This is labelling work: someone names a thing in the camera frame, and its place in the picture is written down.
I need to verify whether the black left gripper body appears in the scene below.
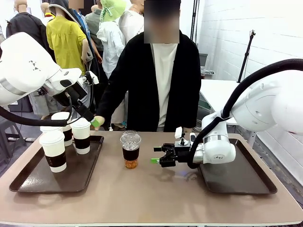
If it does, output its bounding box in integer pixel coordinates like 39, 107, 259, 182
71, 100, 95, 121

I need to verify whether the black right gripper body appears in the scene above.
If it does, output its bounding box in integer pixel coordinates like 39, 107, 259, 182
174, 144, 193, 164

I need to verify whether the person's right forearm black sleeve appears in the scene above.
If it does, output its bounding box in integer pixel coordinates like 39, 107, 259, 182
96, 78, 129, 123

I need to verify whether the person's left forearm black sleeve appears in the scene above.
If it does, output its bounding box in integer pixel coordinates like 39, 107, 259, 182
184, 82, 202, 130

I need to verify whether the dark brown serving tray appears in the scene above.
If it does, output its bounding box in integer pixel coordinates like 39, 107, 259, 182
198, 138, 278, 195
9, 135, 105, 193

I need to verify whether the person's right hand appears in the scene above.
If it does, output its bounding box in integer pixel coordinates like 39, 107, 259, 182
93, 115, 106, 131

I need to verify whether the clear plastic iced tea cup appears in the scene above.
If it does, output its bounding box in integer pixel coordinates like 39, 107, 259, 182
119, 130, 142, 169

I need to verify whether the grey cabinet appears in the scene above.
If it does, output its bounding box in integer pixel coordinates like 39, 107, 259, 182
8, 94, 34, 113

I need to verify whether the person in black cardigan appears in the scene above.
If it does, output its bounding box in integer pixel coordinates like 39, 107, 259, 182
96, 0, 202, 132

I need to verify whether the white background table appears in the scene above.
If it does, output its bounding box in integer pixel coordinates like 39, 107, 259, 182
198, 79, 241, 126

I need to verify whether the mannequin in yellow dress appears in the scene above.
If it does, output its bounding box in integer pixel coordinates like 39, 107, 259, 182
46, 15, 90, 75

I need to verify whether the mannequin in white jacket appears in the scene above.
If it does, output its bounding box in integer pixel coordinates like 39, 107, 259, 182
96, 20, 126, 79

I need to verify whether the mannequin in green shirt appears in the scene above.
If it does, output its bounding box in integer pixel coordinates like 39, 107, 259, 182
85, 4, 105, 52

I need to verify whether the figure in blue shirt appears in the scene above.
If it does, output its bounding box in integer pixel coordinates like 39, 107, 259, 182
67, 0, 104, 74

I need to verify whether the grey storage box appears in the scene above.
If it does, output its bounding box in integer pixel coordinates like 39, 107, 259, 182
198, 53, 208, 68

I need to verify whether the mannequin in white shirt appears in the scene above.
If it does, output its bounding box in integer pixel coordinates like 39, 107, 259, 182
118, 0, 145, 44

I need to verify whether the mannequin in black jacket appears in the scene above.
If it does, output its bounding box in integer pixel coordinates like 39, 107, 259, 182
6, 0, 56, 62

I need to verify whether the light green sun hat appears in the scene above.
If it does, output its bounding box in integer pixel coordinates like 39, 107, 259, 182
99, 0, 127, 22

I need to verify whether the grey bucket hat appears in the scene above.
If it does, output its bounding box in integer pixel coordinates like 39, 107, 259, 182
48, 0, 71, 17

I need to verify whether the black light stand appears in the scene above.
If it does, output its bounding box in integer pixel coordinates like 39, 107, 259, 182
190, 0, 201, 45

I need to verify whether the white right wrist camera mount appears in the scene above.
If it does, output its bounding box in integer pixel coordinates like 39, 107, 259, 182
174, 127, 196, 146

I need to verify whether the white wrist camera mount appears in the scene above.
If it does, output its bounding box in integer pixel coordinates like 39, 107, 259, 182
174, 127, 196, 146
84, 70, 99, 86

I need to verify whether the grey coiled cable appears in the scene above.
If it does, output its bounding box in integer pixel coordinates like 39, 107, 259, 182
193, 119, 204, 132

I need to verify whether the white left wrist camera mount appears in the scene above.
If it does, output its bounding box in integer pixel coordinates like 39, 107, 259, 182
84, 70, 99, 86

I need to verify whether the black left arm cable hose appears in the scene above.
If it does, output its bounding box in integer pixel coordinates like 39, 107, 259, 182
0, 93, 73, 127

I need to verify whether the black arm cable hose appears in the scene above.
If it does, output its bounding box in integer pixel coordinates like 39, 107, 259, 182
187, 58, 303, 170
0, 93, 73, 127

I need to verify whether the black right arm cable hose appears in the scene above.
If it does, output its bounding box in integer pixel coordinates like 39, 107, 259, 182
187, 58, 303, 170

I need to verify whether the black camera tripod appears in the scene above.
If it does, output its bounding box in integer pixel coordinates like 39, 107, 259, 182
237, 29, 257, 83

